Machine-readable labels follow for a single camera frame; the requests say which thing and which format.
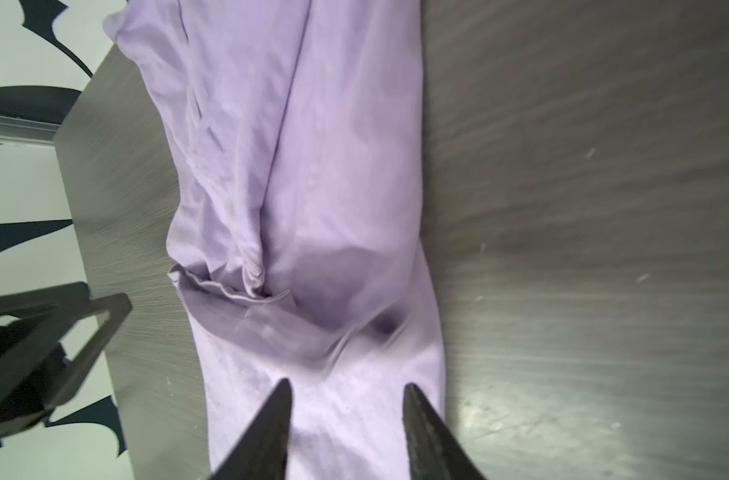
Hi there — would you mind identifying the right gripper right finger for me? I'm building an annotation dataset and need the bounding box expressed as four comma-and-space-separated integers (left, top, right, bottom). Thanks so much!
402, 383, 485, 480

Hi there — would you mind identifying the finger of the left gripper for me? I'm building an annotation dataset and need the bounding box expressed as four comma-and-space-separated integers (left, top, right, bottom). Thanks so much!
0, 282, 132, 443

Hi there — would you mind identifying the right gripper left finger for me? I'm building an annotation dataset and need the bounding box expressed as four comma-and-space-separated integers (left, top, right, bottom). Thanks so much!
210, 378, 294, 480

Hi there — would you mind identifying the purple t-shirt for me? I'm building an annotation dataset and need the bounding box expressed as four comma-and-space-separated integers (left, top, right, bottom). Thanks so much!
104, 1, 445, 479

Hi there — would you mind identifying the aluminium frame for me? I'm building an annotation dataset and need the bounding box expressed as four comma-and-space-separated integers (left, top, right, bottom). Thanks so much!
0, 115, 60, 147

